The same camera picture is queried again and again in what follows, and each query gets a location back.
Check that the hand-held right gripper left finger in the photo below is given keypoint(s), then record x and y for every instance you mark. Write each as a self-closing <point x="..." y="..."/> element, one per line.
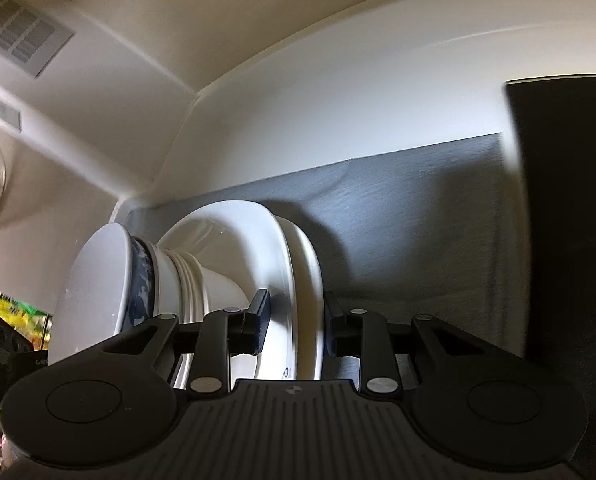
<point x="260" y="320"/>

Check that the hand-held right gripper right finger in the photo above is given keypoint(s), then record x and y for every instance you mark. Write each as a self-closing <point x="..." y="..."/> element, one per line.
<point x="332" y="330"/>

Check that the white labelled container bowl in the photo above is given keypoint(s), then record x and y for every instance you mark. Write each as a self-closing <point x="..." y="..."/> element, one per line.
<point x="212" y="285"/>

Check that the square white floral plate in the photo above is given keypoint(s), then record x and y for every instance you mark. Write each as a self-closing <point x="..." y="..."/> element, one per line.
<point x="308" y="270"/>

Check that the round white floral plate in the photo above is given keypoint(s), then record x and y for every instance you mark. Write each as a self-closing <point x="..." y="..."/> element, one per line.
<point x="237" y="230"/>

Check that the white bowl blue pattern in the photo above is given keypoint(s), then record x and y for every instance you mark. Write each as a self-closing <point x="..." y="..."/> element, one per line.
<point x="92" y="290"/>

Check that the yellow snack packet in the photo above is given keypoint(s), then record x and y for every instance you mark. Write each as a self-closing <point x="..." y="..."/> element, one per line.
<point x="12" y="305"/>

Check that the grey drying mat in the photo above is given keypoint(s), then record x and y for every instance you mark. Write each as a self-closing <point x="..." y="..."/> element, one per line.
<point x="403" y="220"/>

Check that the grey vent grille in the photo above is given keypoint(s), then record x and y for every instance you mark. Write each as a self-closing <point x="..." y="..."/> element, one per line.
<point x="0" y="110"/>
<point x="17" y="25"/>

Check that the gas stove burner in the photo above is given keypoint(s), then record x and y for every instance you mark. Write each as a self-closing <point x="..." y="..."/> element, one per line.
<point x="568" y="210"/>

